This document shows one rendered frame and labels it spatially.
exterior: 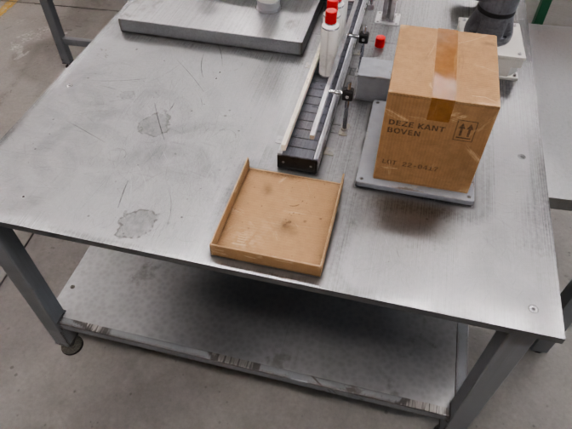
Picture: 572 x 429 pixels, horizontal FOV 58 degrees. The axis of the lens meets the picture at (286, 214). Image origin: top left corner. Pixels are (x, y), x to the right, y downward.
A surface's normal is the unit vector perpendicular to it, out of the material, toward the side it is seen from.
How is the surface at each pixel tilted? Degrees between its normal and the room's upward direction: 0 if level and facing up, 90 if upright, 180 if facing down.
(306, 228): 0
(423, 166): 90
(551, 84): 0
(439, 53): 0
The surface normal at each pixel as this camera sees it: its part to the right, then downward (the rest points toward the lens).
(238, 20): 0.00, -0.65
